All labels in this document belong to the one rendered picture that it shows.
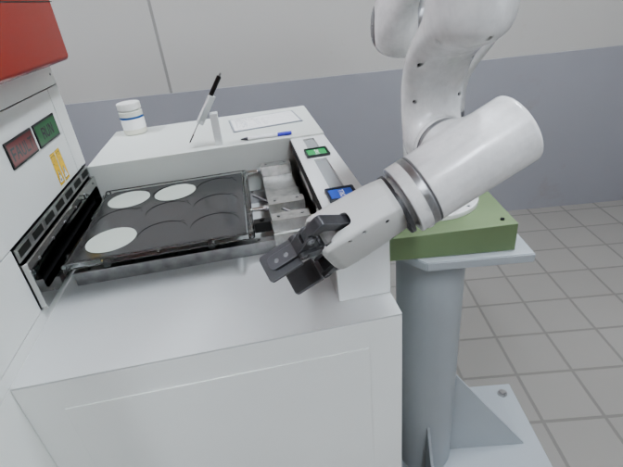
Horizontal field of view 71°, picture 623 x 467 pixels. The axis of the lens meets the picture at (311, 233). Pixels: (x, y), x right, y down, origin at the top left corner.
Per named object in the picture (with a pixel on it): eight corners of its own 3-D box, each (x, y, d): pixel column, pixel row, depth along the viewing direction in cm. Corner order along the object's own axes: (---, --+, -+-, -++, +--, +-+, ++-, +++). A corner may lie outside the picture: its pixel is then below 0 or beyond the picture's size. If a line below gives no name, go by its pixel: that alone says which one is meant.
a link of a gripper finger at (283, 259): (311, 227, 48) (260, 259, 48) (303, 218, 45) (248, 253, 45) (325, 251, 47) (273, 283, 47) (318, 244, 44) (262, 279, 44)
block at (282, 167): (262, 177, 117) (260, 167, 116) (261, 172, 120) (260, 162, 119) (291, 172, 118) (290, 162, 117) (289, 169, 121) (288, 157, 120)
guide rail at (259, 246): (78, 285, 90) (72, 273, 89) (81, 280, 92) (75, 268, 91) (314, 245, 95) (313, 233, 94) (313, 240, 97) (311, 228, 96)
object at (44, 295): (39, 309, 80) (17, 266, 75) (99, 208, 118) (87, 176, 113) (49, 308, 80) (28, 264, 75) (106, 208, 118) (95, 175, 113)
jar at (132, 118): (122, 137, 136) (112, 106, 131) (127, 131, 142) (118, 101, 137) (146, 133, 136) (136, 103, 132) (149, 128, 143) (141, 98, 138)
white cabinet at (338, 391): (155, 626, 106) (9, 393, 67) (185, 350, 190) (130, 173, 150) (408, 561, 113) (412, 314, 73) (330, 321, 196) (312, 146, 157)
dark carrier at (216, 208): (67, 265, 83) (66, 262, 83) (108, 195, 113) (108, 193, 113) (247, 234, 87) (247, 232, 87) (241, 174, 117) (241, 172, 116)
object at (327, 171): (339, 302, 77) (334, 233, 70) (296, 186, 125) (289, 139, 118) (390, 293, 78) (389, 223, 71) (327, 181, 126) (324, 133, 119)
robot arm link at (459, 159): (390, 147, 53) (422, 170, 44) (486, 85, 52) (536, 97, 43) (417, 200, 56) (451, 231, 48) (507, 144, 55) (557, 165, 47)
